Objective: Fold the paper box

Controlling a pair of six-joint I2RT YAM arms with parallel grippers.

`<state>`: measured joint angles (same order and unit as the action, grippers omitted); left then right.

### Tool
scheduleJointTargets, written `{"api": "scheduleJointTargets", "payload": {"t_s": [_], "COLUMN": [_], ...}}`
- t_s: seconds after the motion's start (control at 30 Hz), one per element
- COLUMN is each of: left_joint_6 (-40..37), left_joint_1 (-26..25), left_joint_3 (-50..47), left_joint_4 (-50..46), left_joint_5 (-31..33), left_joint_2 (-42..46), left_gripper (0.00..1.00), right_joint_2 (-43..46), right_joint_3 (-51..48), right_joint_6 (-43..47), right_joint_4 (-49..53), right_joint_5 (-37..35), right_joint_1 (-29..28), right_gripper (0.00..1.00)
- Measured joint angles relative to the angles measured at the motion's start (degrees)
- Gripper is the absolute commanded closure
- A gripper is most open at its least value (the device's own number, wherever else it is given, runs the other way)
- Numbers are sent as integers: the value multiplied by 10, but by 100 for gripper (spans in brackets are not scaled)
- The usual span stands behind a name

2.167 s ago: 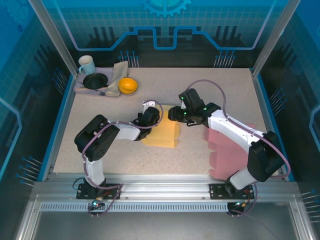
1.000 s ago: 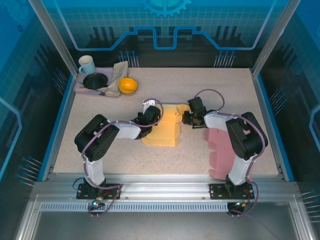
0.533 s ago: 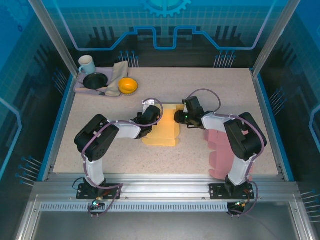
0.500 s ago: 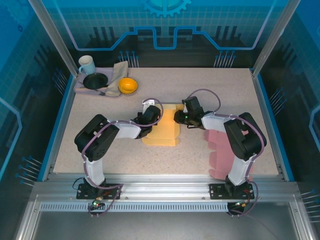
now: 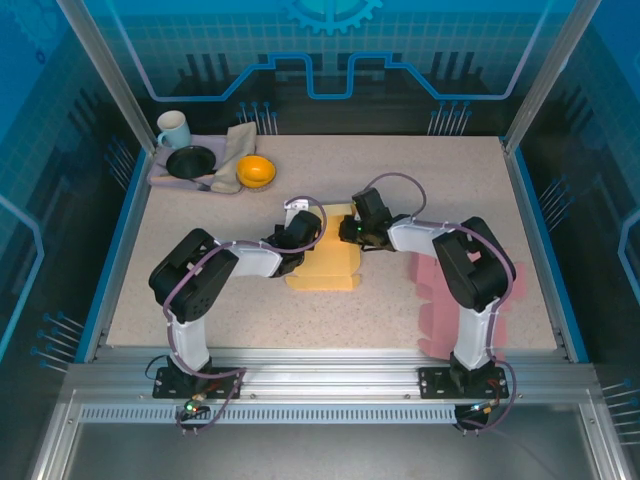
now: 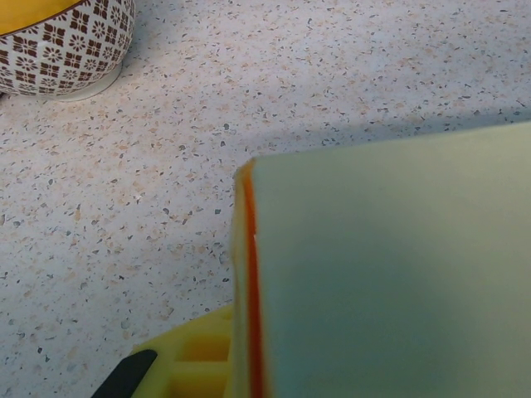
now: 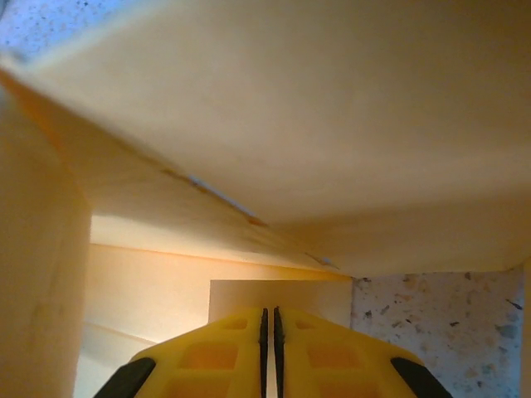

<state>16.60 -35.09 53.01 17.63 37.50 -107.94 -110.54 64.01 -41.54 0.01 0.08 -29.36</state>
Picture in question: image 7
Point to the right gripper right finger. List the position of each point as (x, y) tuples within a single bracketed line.
[(340, 365)]

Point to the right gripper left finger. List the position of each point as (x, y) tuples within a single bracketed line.
[(207, 365)]

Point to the yellow paper box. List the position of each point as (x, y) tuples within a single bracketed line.
[(290, 124)]

